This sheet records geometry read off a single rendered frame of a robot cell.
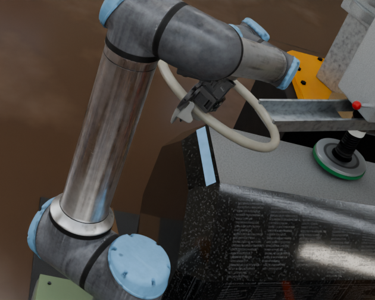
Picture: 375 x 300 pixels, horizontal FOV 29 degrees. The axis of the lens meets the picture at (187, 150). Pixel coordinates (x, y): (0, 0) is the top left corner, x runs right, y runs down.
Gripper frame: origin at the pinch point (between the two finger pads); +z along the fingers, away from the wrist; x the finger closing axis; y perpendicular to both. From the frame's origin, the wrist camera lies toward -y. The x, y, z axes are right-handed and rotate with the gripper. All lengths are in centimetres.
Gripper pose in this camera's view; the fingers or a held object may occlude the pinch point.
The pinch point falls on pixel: (176, 117)
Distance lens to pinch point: 215.7
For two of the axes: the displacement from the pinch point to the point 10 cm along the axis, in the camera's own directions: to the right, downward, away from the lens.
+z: -5.9, 7.1, 3.9
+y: 6.8, 7.0, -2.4
